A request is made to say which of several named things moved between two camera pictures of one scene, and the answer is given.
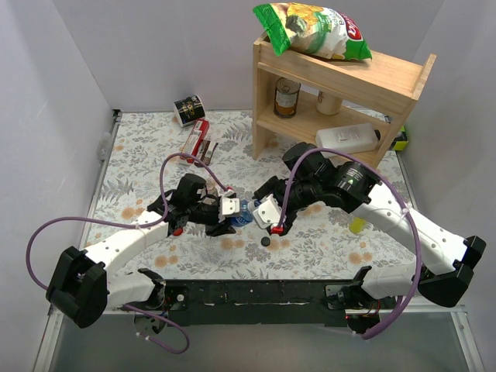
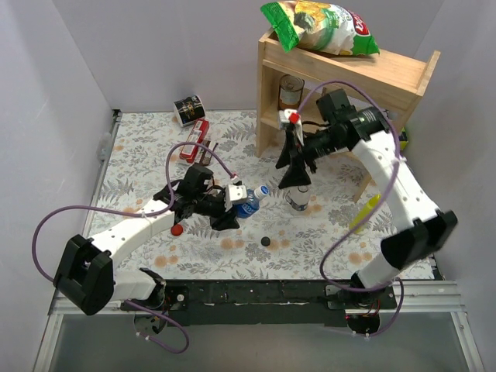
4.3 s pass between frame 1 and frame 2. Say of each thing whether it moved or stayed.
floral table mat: stayed
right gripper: moved
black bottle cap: stayed
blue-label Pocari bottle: moved
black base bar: stayed
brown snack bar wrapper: stayed
